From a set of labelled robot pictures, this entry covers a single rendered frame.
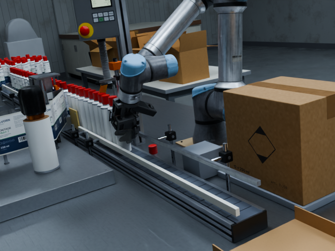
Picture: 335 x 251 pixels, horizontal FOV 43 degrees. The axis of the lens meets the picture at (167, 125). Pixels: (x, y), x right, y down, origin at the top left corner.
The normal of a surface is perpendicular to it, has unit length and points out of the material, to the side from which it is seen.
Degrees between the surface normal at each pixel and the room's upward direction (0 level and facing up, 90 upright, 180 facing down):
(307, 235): 0
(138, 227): 0
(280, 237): 0
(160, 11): 90
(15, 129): 90
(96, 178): 90
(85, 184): 90
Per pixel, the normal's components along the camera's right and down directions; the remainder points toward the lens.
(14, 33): 0.44, 0.20
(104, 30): -0.07, 0.29
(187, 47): 0.58, 0.33
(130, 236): -0.12, -0.95
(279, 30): -0.87, 0.24
